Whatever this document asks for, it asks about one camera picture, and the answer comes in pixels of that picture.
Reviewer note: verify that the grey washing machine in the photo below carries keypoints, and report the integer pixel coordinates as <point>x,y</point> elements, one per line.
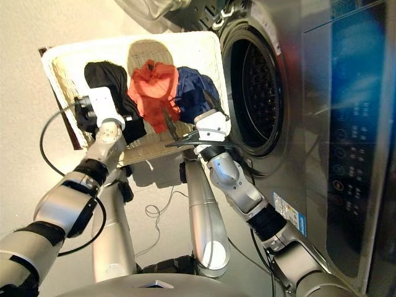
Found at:
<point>309,154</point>

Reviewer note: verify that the silver robot torso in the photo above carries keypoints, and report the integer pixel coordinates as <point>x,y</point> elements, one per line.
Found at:
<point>148,286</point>

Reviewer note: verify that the blue energy label sticker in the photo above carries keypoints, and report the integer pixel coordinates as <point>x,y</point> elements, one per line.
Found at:
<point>289,213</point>

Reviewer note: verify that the white warning label sticker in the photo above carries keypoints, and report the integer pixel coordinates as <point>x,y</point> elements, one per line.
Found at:
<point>269,28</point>

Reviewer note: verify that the pale woven laundry basket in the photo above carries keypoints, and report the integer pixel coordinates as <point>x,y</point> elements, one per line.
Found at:
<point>191,52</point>

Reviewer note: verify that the black garment with white print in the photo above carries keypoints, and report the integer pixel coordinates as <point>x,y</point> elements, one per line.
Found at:
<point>105,74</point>

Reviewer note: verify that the orange garment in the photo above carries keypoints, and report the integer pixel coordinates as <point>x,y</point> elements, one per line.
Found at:
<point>154,89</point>

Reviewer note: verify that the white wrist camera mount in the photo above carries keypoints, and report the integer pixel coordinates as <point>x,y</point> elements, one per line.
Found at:
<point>212,127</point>
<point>106,105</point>

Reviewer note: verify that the navy blue garment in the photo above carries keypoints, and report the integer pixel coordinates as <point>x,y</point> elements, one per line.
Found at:
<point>193,92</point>

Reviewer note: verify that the silver robot leg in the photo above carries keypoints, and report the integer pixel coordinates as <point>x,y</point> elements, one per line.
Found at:
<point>207,216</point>
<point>113,232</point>

